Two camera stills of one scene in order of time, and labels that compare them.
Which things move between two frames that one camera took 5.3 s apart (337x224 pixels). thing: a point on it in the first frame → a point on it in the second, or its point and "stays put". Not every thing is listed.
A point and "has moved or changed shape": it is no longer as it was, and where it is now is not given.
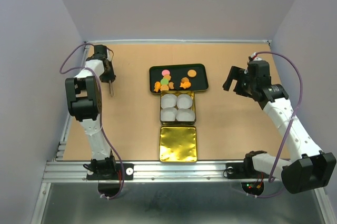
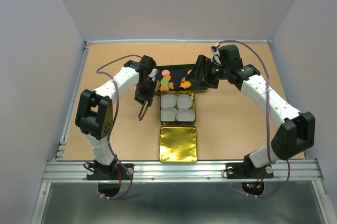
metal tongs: (110, 91) has moved or changed shape
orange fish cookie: (157, 86) stays put
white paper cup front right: (185, 114) stays put
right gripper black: (238, 73) → (205, 63)
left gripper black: (111, 77) → (148, 95)
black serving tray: (197, 74) stays put
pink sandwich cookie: (165, 72) stays put
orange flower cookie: (167, 77) stays put
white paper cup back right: (184, 101) stays put
